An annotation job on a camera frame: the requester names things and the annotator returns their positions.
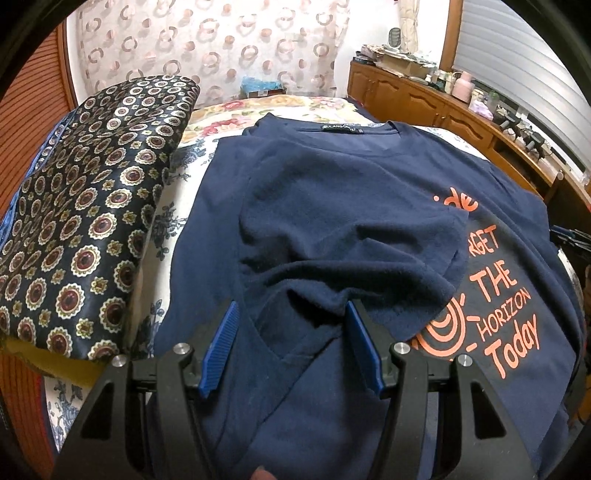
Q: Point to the mustard yellow pillow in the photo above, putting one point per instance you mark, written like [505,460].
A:
[41,360]

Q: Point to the pink jug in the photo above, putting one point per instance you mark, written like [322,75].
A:
[462,87]

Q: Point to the dark medallion patterned pillow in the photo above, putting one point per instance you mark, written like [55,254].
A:
[92,207]

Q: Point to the blue floral bed sheet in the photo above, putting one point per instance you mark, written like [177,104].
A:
[161,221]

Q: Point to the lilac cloth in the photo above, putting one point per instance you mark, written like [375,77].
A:
[480,109]

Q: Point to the wooden cabinet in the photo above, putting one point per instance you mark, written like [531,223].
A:
[415,101]

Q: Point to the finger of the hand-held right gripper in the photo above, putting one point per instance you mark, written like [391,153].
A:
[570,237]

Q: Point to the pink floral blanket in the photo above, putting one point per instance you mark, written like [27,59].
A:
[221,115]

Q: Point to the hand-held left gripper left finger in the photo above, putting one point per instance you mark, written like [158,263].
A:
[220,350]

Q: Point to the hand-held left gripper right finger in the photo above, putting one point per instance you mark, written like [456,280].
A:
[364,350]

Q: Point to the beige tied curtain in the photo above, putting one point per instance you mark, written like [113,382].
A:
[410,23]

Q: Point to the navy blue printed t-shirt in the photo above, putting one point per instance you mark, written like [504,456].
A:
[323,207]

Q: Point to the circle patterned sheer curtain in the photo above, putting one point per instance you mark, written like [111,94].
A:
[207,41]

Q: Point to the orange louvered door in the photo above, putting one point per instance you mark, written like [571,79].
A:
[32,101]

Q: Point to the pile of papers and boxes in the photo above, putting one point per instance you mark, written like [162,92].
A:
[397,60]

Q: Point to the small white fan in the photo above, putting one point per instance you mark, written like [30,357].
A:
[394,39]

